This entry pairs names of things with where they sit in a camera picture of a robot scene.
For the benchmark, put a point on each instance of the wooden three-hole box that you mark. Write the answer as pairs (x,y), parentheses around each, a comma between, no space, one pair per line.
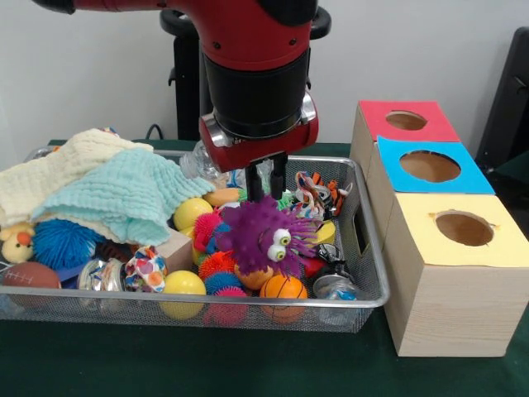
(454,306)

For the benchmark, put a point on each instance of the yellow ball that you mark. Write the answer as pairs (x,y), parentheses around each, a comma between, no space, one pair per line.
(184,283)
(190,213)

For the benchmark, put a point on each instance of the yellow plush duck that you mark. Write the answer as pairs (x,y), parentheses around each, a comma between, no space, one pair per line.
(16,246)

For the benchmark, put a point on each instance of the black upright panel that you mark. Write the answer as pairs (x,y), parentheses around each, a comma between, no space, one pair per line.
(512,103)

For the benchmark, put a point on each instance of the plain wooden cube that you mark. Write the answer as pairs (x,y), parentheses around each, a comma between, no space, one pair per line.
(178,253)

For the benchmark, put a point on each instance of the purple spiky monster toy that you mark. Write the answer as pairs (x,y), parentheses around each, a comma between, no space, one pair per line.
(252,235)

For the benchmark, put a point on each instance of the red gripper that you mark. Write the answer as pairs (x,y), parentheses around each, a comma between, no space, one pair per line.
(264,151)

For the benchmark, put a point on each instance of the dark green table cloth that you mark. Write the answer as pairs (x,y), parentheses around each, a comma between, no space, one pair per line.
(517,166)
(248,364)

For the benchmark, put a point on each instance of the small orange basketball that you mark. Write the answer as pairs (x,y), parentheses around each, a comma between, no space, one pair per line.
(285,287)

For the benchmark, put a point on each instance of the crushed clear plastic bottle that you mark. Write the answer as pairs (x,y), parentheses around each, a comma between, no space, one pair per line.
(198,165)

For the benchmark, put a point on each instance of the small brown football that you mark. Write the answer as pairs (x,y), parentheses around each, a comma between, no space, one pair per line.
(29,275)

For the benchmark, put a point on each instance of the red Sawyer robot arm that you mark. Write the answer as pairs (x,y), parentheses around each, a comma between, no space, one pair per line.
(256,62)

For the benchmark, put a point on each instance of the blue spiky ball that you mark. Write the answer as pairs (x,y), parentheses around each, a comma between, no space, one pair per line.
(62,244)

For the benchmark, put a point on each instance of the cream waffle cloth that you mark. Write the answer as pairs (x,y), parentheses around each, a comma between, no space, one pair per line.
(62,165)

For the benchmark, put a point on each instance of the mint waffle cloth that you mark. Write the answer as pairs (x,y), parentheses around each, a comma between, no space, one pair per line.
(124,194)

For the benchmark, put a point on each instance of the clear mesh bin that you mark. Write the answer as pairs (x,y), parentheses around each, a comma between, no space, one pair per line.
(124,314)

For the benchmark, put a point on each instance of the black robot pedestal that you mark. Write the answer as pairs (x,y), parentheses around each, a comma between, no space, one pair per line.
(186,82)

